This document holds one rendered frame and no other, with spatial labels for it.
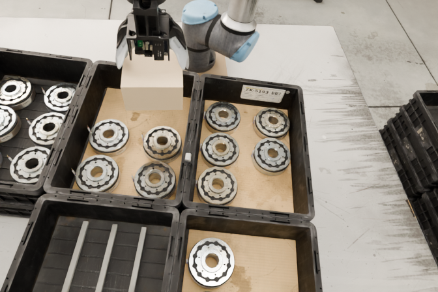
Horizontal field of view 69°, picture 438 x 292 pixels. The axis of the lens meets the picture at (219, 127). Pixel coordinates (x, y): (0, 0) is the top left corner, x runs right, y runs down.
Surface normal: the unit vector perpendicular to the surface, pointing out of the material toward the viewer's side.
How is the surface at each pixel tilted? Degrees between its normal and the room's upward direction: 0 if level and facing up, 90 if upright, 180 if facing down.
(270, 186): 0
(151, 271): 0
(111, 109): 0
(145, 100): 90
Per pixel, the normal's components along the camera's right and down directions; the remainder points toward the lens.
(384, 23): 0.11, -0.55
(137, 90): 0.09, 0.84
